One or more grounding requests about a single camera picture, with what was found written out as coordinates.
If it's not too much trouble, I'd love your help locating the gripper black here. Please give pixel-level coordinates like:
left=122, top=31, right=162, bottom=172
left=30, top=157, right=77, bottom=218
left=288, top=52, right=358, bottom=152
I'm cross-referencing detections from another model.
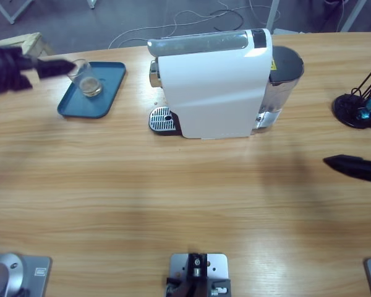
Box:
left=0, top=46, right=75, bottom=95

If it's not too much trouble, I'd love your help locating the clear drinking glass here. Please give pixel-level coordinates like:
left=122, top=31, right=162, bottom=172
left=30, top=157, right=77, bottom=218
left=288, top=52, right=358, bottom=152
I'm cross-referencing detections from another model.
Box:
left=67, top=58, right=104, bottom=98

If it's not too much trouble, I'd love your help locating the white capsule coffee machine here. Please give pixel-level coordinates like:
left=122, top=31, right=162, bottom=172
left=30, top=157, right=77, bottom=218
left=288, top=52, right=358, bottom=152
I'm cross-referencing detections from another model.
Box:
left=147, top=28, right=275, bottom=140

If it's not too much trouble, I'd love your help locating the wooden crate with red mark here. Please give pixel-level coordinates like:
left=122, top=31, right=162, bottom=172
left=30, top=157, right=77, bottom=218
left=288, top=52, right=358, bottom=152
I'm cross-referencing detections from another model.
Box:
left=0, top=32, right=55, bottom=58

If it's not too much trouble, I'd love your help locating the blue rectangular tray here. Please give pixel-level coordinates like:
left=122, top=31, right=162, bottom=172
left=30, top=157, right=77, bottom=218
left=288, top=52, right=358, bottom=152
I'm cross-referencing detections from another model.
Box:
left=56, top=61, right=127, bottom=120

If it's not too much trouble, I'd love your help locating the white slanted table leg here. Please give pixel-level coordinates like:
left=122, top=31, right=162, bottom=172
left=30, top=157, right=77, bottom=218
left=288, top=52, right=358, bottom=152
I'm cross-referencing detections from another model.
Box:
left=339, top=0, right=367, bottom=33

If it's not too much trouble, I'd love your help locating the clear water tank black lid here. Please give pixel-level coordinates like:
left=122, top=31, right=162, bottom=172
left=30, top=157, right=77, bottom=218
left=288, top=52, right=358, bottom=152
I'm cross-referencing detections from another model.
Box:
left=250, top=45, right=305, bottom=136

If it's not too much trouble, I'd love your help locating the white straight table leg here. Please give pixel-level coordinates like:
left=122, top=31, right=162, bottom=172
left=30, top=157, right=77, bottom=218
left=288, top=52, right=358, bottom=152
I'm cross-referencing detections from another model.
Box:
left=265, top=0, right=281, bottom=32

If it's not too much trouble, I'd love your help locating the black wire capsule holder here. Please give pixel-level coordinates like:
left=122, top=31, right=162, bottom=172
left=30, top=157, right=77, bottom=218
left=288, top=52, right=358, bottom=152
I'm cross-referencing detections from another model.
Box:
left=332, top=56, right=371, bottom=129

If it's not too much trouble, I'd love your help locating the white table frame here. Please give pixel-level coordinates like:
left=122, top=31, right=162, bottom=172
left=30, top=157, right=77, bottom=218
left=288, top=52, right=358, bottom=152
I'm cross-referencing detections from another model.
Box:
left=0, top=0, right=35, bottom=25

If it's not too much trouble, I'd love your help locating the white floor cable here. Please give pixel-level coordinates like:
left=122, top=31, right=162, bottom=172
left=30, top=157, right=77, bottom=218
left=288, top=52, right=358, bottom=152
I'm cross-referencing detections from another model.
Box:
left=108, top=9, right=245, bottom=50

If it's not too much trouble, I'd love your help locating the black floor cable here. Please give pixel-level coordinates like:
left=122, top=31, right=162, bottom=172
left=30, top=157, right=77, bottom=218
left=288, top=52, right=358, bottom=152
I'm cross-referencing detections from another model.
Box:
left=209, top=9, right=245, bottom=31

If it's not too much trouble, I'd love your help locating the grey mount with dark post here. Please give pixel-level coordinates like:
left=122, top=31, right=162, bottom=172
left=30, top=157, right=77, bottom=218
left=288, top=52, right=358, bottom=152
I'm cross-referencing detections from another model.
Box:
left=166, top=252, right=231, bottom=297

